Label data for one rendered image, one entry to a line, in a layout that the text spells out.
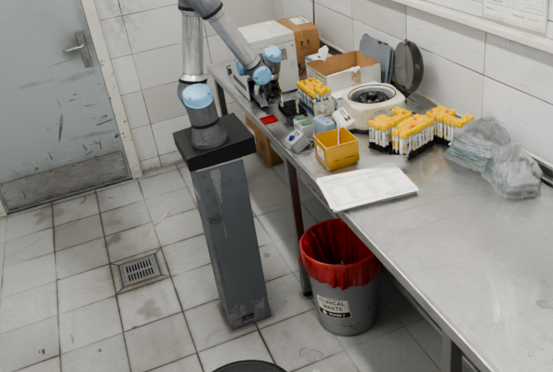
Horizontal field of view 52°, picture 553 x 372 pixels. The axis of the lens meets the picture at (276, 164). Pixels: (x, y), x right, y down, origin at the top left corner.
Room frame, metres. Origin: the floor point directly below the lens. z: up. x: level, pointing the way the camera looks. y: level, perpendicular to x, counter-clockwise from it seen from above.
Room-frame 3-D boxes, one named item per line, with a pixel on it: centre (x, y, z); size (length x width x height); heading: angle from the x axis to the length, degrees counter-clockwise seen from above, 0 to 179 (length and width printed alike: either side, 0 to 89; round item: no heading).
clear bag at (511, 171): (1.60, -0.78, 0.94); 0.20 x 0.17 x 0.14; 178
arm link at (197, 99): (2.14, 0.27, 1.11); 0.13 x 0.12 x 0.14; 16
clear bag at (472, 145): (1.78, -0.73, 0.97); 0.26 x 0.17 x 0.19; 33
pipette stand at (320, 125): (2.10, -0.21, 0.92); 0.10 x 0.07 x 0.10; 23
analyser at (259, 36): (2.80, -0.01, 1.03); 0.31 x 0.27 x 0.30; 17
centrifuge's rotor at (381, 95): (2.24, -0.44, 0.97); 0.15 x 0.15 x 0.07
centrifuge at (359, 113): (2.24, -0.43, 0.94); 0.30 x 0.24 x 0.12; 98
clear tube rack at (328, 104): (2.45, -0.22, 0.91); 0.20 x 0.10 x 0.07; 17
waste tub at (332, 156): (1.93, -0.23, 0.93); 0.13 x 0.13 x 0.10; 14
